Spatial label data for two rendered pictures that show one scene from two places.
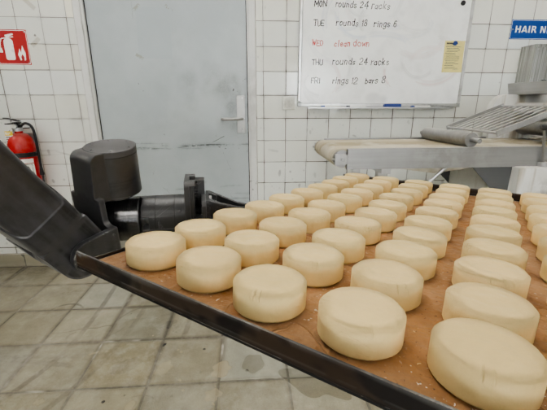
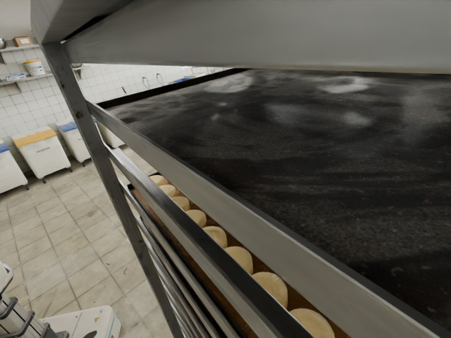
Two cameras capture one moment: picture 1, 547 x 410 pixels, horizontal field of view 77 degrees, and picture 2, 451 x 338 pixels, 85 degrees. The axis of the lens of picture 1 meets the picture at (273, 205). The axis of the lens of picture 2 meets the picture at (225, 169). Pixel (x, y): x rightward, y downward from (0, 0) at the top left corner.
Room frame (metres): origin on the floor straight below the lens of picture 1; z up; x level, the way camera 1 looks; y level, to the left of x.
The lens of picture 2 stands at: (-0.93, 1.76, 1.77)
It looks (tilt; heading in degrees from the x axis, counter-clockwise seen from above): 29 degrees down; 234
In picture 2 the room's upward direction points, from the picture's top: 9 degrees counter-clockwise
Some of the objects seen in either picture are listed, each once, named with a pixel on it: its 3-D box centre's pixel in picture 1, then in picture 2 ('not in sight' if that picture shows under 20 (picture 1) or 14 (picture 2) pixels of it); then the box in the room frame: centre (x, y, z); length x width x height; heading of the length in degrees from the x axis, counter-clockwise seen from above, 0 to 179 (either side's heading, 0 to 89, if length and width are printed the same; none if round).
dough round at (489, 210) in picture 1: (493, 216); not in sight; (0.43, -0.29, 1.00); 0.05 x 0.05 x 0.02
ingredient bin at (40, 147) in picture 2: not in sight; (43, 154); (-0.83, -3.24, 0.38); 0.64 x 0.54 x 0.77; 95
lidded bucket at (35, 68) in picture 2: not in sight; (35, 68); (-1.29, -3.48, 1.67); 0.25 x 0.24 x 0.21; 4
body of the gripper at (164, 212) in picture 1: (172, 215); not in sight; (0.43, 0.13, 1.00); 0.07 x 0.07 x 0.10; 12
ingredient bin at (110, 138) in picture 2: not in sight; (117, 128); (-2.13, -3.33, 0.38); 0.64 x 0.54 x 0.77; 91
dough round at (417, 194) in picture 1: (405, 196); not in sight; (0.54, -0.22, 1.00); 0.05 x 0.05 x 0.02
